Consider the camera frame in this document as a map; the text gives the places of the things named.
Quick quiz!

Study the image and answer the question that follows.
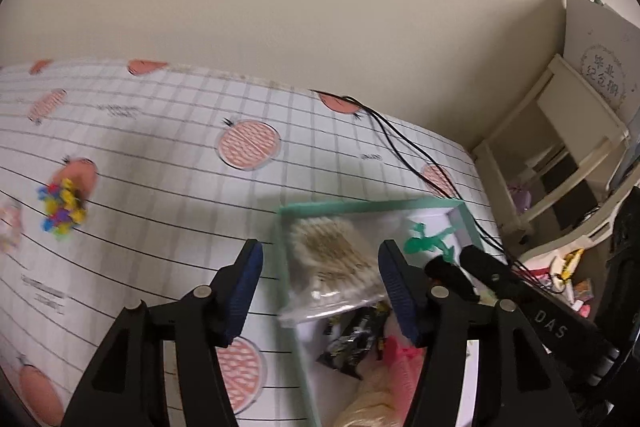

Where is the green plastic figure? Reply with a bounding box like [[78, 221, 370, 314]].
[[402, 222, 456, 263]]

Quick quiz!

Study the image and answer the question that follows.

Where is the cotton swab bag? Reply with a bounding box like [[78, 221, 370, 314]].
[[279, 217, 385, 327]]

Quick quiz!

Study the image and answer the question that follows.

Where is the pink comb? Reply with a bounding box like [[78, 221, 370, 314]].
[[383, 314, 425, 421]]

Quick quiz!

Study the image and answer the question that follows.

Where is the white commemorative book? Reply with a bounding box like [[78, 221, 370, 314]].
[[563, 0, 639, 121]]

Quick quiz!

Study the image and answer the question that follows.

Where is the cream shelf unit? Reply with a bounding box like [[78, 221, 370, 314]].
[[472, 56, 630, 251]]

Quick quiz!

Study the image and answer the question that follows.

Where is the black gold action figure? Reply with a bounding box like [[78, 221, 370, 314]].
[[317, 303, 390, 381]]

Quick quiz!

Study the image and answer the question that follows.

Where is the cream lace scrunchie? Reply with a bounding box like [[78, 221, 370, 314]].
[[334, 365, 400, 427]]

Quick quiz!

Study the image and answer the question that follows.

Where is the colourful bead toy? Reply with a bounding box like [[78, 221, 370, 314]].
[[38, 178, 87, 237]]

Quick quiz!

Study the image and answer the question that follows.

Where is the black cable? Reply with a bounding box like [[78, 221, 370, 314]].
[[312, 89, 551, 287]]

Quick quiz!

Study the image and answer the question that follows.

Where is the white tray with green rim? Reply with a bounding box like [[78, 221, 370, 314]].
[[274, 196, 483, 426]]

